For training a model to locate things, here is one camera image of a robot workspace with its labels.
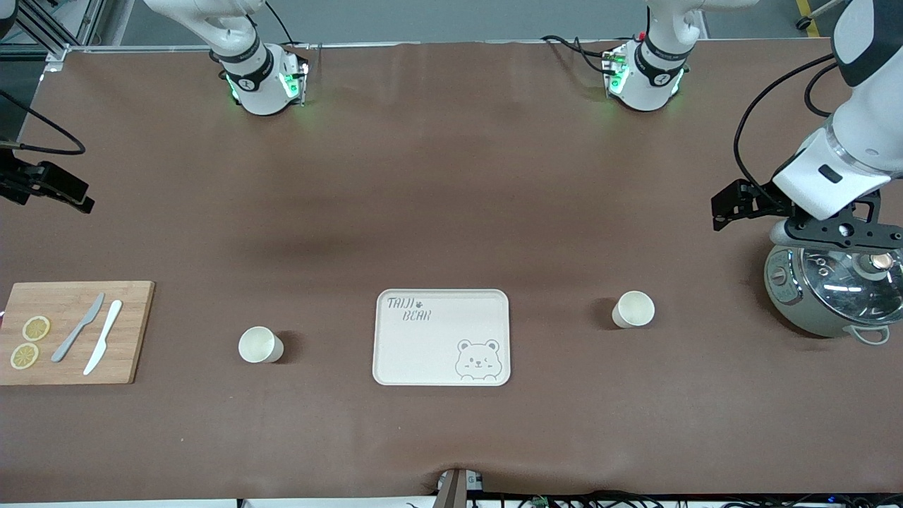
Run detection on white plastic cup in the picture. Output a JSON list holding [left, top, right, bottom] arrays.
[[238, 326, 285, 365], [611, 291, 656, 329]]

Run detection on beige bear print tray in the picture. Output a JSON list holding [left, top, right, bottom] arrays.
[[372, 288, 511, 387]]

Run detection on glass pot lid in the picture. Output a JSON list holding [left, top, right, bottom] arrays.
[[796, 247, 903, 325]]

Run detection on sage green cooking pot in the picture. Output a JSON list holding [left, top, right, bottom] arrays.
[[764, 241, 903, 346]]

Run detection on grey plastic knife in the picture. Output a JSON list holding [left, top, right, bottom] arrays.
[[51, 293, 106, 363]]

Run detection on white plastic knife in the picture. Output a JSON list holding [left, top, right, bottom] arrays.
[[83, 300, 123, 376]]

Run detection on bamboo cutting board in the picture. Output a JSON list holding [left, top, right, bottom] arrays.
[[0, 281, 156, 386]]

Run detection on brown table mat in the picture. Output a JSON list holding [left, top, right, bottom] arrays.
[[0, 39, 903, 503]]

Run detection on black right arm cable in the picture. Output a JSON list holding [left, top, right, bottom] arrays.
[[0, 90, 86, 157]]

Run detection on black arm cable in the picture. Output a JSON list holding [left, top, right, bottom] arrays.
[[733, 53, 840, 207], [0, 90, 86, 157]]

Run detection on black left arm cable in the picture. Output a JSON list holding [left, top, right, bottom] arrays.
[[733, 53, 840, 207]]

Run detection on black left camera mount plate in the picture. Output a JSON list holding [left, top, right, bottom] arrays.
[[784, 192, 903, 249]]

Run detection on aluminium frame profile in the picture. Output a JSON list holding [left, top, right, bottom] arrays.
[[0, 0, 107, 73]]

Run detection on black base cable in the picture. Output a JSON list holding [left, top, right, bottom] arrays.
[[541, 34, 616, 75]]

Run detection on grey camera stand post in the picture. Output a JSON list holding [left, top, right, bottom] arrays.
[[434, 468, 485, 508]]

